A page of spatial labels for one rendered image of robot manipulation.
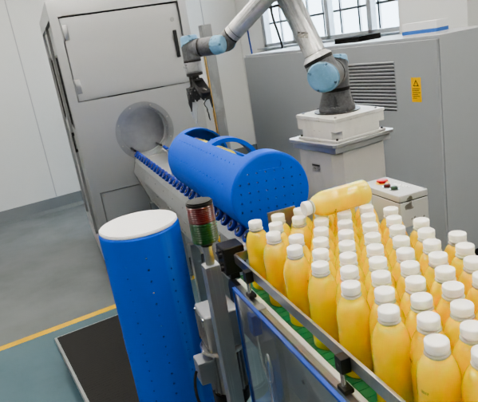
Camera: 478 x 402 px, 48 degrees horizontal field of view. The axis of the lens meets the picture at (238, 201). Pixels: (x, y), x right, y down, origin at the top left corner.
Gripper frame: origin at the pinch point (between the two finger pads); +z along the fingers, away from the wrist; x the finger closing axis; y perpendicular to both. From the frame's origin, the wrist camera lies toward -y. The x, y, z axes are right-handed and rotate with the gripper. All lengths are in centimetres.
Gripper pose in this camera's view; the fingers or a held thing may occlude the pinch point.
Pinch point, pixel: (203, 119)
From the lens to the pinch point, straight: 237.6
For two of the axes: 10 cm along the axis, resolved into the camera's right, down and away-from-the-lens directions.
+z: 1.5, 9.5, 2.8
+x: -9.2, 2.4, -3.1
